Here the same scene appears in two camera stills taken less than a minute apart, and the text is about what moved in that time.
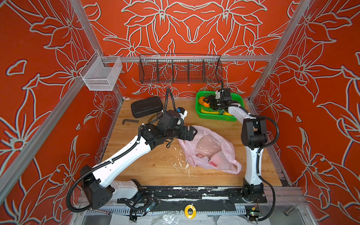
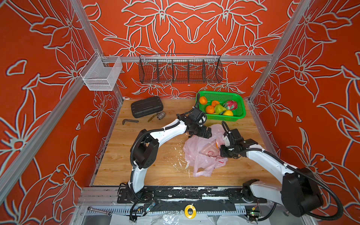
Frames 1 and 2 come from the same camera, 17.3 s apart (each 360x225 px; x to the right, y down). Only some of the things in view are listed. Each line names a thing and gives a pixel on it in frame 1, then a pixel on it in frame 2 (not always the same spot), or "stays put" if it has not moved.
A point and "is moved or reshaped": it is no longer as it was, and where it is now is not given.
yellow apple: [225, 113] stays put
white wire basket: [101, 73] stays put
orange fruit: [207, 105] -> [210, 109]
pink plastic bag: [206, 149] is moved or reshaped
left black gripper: [184, 136] -> [203, 132]
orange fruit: [200, 100] stays put
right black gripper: [213, 100] -> [223, 152]
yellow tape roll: [194, 213] stays put
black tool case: [146, 107] stays put
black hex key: [129, 120] stays put
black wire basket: [169, 69] stays put
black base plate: [191, 195] stays put
